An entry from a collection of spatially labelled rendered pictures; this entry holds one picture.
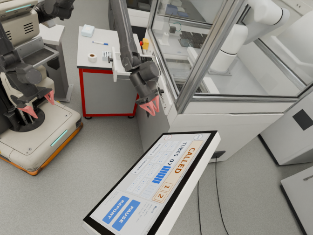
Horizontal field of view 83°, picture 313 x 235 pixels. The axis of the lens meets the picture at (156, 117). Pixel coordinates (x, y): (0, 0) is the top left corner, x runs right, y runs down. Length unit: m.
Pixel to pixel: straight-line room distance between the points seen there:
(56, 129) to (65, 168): 0.37
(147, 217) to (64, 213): 1.25
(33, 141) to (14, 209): 0.52
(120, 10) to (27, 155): 1.27
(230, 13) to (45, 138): 1.54
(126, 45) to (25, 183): 1.48
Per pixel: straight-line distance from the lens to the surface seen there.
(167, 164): 0.70
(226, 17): 0.82
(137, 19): 2.18
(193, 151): 0.70
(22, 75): 0.82
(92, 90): 1.77
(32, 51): 1.22
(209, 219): 1.99
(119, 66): 1.48
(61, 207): 1.78
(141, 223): 0.58
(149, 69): 0.73
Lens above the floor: 1.71
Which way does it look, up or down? 49 degrees down
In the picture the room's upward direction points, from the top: 22 degrees clockwise
